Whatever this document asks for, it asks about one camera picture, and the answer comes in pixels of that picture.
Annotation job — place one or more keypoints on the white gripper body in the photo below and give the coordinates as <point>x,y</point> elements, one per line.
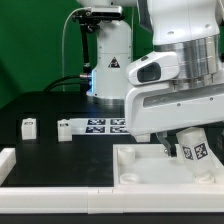
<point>153,105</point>

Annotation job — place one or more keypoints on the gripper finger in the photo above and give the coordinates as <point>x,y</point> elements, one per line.
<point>170,149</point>

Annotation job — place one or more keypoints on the white square tabletop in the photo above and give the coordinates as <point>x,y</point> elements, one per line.
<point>147,165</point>

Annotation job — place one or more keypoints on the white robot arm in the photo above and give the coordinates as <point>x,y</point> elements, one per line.
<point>177,85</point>

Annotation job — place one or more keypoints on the white U-shaped obstacle fence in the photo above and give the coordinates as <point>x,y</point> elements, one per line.
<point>102,199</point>

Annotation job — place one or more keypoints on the white fiducial marker sheet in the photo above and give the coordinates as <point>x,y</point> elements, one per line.
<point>98,126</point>

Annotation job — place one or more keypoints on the black camera on stand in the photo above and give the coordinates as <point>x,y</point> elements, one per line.
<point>89,20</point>

